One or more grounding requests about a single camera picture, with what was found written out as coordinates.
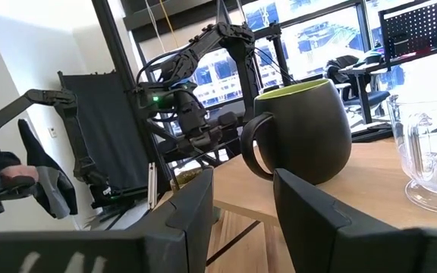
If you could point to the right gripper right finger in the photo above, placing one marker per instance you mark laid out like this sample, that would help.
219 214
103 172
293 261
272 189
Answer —
355 250

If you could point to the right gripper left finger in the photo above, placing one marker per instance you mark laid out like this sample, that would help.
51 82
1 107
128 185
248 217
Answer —
89 254

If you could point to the dark mug with green inside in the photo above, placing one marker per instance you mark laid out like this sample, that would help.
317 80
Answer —
305 136

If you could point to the clear plastic cup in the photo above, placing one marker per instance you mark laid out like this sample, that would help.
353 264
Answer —
431 151

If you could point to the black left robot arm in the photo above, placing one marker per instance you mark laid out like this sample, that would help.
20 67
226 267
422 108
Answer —
237 57

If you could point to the black grey glove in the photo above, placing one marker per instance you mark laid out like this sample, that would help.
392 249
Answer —
51 182

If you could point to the dark grey panel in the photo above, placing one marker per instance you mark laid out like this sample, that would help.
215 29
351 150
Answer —
104 132

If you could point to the person's hand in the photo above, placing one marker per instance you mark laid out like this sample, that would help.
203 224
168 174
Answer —
19 174

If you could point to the background desk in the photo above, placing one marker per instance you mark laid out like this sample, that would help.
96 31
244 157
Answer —
362 91

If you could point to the black office chair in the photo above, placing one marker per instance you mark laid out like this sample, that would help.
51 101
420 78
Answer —
351 76

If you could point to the black perforated panel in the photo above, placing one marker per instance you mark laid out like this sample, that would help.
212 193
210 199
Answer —
415 26

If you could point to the black rig upright frame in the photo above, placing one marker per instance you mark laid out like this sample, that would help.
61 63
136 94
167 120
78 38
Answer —
116 45

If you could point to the white wall switch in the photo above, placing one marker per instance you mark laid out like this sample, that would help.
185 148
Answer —
52 132

